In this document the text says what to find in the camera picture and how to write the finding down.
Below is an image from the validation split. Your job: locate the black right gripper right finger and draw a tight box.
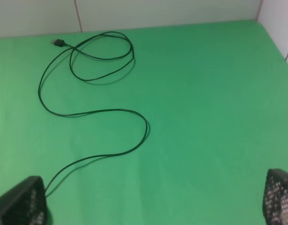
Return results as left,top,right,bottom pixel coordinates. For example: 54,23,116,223
262,169,288,225

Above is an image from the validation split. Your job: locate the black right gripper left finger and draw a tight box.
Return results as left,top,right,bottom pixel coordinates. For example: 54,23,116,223
0,176,48,225

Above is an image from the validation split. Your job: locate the black mouse USB cable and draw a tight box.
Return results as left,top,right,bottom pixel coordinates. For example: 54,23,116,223
37,31,148,192

